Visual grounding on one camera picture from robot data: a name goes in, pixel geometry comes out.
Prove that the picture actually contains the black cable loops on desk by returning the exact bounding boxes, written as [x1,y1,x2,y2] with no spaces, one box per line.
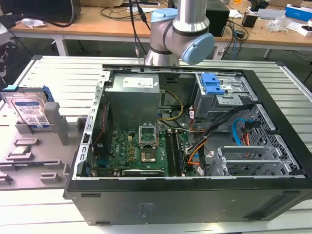
[100,6,141,20]

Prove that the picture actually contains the RAM stick in slot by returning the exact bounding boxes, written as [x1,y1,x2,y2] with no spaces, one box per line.
[166,130,177,176]
[174,130,187,176]

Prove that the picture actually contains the black cable with inline connector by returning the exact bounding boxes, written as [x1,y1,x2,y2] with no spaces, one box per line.
[136,0,152,31]

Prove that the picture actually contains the blue hanging cable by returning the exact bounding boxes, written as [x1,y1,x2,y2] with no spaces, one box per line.
[233,29,238,60]

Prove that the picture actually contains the CPU socket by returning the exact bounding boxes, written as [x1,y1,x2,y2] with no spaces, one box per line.
[140,149,157,164]

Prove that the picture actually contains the black computer tower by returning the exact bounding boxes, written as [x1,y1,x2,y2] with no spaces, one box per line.
[206,3,231,38]

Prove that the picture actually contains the white open box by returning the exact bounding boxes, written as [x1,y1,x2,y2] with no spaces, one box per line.
[295,22,312,38]

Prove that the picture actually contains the blue plastic carrier handle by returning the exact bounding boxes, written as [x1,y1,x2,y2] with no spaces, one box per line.
[201,74,226,96]

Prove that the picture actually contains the large black box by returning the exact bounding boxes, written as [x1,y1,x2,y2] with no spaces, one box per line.
[0,0,82,24]

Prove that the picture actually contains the wooden desk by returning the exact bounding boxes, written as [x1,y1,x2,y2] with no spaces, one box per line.
[0,0,312,59]

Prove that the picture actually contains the grey power supply unit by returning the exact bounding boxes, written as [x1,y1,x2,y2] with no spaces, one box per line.
[104,74,163,122]

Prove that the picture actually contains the small black box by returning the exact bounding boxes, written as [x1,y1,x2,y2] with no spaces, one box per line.
[241,12,259,28]

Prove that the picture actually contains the metal socket cover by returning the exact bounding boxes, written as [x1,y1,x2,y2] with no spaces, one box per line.
[138,124,158,149]

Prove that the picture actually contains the black graphics card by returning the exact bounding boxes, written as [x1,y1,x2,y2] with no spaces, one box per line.
[121,168,166,176]

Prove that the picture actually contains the black power cable bundle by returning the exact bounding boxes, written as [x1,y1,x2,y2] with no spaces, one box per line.
[186,103,256,155]

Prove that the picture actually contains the green motherboard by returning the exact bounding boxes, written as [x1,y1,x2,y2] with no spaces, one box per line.
[107,129,198,177]

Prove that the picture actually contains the black open PC case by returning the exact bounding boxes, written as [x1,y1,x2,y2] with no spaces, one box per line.
[62,63,312,226]

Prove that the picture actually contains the grey parts rack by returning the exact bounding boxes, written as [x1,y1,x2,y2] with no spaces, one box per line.
[0,101,85,191]

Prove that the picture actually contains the orange wires at motherboard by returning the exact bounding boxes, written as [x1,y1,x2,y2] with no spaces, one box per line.
[187,149,203,167]

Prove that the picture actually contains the clear plastic bags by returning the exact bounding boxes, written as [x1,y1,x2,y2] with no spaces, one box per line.
[267,15,293,33]

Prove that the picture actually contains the blue data wire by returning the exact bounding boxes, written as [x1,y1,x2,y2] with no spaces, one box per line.
[232,118,252,147]

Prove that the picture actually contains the crumpled white plastic wrap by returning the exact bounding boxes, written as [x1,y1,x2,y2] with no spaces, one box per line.
[20,17,47,28]

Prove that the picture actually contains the flat grey box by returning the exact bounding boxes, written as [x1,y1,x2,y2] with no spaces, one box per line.
[257,8,287,20]

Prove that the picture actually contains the black cable with metal plug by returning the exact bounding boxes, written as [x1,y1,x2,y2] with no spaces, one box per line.
[128,0,141,58]

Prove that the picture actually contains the CPU chip on rack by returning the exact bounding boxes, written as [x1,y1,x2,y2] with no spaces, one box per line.
[13,145,33,156]

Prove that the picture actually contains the orange wire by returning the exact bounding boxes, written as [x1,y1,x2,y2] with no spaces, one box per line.
[240,126,252,147]

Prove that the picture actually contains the black case fan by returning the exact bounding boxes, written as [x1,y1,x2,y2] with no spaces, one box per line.
[92,102,112,157]

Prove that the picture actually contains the hard disk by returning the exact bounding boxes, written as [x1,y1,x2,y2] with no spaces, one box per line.
[0,85,55,133]

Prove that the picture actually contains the perforated metal disk bay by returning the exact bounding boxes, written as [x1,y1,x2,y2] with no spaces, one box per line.
[209,145,286,177]

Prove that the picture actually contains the yellow power wires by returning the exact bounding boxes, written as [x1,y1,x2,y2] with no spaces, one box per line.
[158,90,185,121]

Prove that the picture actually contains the blue cardboard box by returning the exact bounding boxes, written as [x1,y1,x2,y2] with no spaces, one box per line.
[285,3,312,19]

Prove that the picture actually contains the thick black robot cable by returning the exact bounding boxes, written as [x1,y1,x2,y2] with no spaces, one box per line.
[14,0,75,28]

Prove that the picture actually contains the metal disk bay cage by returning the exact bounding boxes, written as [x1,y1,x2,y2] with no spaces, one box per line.
[195,72,254,120]

